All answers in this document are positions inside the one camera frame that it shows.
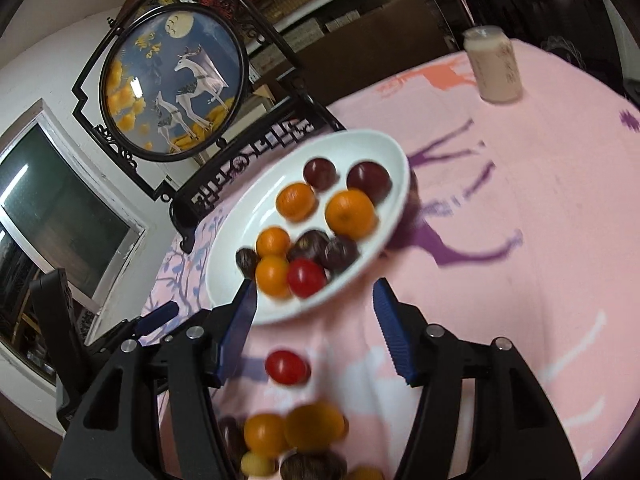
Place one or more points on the small orange tomato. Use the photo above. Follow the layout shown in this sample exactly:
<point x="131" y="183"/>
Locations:
<point x="272" y="276"/>

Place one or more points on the red cherry tomato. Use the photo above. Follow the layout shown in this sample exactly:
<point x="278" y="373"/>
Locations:
<point x="287" y="368"/>
<point x="305" y="278"/>

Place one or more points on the small orange kumquat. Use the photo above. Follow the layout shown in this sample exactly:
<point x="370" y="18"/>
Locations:
<point x="273" y="241"/>

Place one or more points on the round deer painting screen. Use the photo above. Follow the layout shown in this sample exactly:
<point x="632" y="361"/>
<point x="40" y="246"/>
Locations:
<point x="165" y="85"/>

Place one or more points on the dark carved wooden chair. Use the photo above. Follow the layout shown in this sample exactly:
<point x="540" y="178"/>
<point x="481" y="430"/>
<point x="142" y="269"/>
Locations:
<point x="289" y="123"/>

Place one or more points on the small dark purple plum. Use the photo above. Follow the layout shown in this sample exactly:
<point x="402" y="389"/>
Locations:
<point x="340" y="253"/>

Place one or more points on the large orange tangerine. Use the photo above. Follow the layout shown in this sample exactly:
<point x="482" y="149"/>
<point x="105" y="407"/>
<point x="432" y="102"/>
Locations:
<point x="351" y="213"/>

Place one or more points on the window with white frame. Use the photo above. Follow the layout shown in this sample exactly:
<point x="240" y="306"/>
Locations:
<point x="59" y="211"/>

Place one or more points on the beige drink can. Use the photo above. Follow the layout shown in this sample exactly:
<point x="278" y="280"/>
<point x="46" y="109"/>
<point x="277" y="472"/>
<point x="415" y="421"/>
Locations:
<point x="493" y="63"/>

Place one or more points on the small dark cherry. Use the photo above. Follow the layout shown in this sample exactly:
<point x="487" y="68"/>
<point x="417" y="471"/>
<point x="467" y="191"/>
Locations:
<point x="247" y="260"/>

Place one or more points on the small orange tangerine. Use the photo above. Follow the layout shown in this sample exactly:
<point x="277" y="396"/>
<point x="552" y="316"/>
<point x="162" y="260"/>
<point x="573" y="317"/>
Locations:
<point x="296" y="202"/>

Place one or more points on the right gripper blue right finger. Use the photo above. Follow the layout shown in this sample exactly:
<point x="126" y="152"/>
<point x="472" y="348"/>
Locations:
<point x="516" y="433"/>

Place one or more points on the tan longan fruit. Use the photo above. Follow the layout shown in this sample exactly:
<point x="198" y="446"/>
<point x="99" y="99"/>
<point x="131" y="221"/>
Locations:
<point x="254" y="465"/>
<point x="364" y="472"/>

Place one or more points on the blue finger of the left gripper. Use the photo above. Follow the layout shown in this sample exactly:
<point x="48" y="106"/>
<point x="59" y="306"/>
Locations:
<point x="154" y="320"/>

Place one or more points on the large dark red plum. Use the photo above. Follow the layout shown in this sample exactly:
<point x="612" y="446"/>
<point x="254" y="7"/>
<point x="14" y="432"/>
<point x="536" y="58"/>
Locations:
<point x="370" y="178"/>

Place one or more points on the yellow orange tomato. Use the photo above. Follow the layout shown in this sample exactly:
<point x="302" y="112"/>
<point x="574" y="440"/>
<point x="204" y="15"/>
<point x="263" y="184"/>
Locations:
<point x="315" y="426"/>

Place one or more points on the dark elongated water chestnut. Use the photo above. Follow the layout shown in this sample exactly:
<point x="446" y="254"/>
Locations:
<point x="233" y="436"/>

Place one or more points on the large dark water chestnut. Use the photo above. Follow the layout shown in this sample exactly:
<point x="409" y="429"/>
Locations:
<point x="325" y="465"/>

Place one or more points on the white oval plate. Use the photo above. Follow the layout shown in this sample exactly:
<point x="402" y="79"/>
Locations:
<point x="256" y="210"/>

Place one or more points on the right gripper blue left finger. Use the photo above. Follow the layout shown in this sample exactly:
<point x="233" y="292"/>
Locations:
<point x="115" y="433"/>

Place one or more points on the pink patterned tablecloth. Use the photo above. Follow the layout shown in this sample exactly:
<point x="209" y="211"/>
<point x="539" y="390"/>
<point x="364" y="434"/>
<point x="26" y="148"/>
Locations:
<point x="524" y="223"/>

